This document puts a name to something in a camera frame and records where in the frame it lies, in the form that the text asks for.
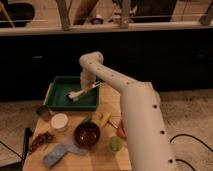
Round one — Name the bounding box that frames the brown dried food pile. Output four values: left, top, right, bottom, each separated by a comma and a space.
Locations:
29, 132, 54, 153

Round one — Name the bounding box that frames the grey spatula plate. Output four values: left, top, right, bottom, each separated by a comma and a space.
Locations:
64, 138, 88, 155

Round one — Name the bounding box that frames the white brush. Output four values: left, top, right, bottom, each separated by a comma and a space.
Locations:
67, 82, 100, 101

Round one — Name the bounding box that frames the black cable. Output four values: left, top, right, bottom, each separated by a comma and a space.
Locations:
169, 133, 213, 171

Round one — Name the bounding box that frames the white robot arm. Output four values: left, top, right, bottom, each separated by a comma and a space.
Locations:
79, 52, 178, 171

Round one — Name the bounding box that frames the white round container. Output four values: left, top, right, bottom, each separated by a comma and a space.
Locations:
51, 113, 68, 131

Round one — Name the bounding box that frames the dark red bowl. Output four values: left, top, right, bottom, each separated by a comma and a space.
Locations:
73, 122, 100, 149

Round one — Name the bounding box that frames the wooden railing shelf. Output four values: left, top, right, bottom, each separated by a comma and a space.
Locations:
0, 21, 213, 36

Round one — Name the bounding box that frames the green plastic tray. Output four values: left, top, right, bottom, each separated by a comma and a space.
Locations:
45, 76, 99, 111

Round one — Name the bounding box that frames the red tomato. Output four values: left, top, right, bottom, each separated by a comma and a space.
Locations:
117, 120, 126, 139

